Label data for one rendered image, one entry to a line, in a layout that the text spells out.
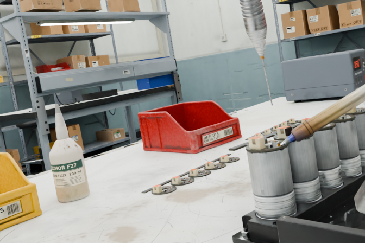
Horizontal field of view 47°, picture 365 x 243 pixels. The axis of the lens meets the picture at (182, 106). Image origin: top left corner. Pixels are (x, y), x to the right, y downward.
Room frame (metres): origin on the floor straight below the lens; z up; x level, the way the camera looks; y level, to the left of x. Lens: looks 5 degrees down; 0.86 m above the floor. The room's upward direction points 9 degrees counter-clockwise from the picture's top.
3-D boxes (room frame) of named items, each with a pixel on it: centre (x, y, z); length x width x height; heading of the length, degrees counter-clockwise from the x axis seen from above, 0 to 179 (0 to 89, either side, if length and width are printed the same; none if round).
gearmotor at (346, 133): (0.30, -0.11, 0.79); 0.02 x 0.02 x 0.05
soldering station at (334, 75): (0.94, -0.33, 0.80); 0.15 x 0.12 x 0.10; 52
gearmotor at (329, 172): (0.29, -0.09, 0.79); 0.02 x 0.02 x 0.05
